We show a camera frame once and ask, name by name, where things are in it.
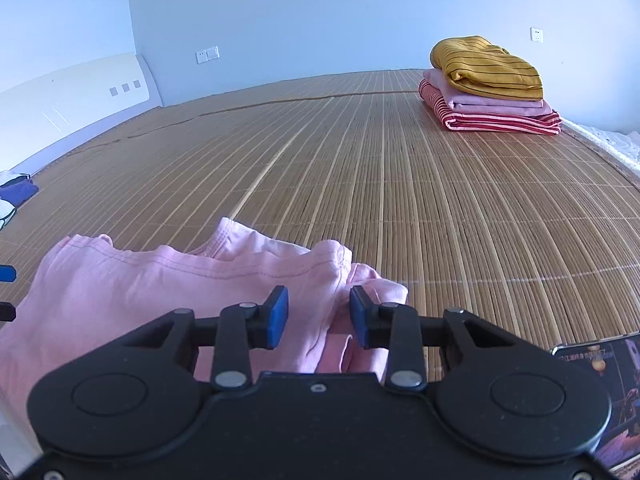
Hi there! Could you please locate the red striped garment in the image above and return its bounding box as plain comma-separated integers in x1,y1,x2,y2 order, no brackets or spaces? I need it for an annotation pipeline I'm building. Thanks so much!
418,80,563,136

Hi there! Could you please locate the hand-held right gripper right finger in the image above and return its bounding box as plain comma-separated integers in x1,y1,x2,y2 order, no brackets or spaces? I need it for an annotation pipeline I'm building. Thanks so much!
349,286,516,393

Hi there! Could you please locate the bamboo mat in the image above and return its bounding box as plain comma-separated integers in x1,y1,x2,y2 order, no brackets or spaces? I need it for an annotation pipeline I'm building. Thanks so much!
0,69,640,386

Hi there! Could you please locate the yellow striped garment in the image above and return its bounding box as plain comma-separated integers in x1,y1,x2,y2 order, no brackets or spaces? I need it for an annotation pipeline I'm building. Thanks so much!
431,35,545,101

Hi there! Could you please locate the white headboard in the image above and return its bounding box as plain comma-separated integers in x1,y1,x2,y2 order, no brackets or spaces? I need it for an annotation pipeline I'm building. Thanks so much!
0,52,165,173

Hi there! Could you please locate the purple knit garment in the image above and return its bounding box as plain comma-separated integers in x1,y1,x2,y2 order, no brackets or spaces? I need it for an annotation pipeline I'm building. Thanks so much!
0,180,40,209

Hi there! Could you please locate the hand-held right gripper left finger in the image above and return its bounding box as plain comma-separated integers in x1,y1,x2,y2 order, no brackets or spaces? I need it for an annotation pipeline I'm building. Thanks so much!
122,286,290,393

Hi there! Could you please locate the pink shirt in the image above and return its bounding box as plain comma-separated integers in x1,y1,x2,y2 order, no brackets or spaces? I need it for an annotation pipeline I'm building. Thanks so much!
0,217,410,411

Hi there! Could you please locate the white quilt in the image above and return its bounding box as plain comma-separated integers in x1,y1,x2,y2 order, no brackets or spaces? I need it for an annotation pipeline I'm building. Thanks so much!
562,120,640,176

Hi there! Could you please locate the smartphone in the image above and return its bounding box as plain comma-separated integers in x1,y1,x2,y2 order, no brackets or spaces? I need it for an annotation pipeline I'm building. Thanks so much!
551,332,640,473

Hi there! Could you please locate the pale pink folded garment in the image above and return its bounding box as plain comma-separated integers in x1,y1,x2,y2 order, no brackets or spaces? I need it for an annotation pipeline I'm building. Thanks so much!
422,69,553,116

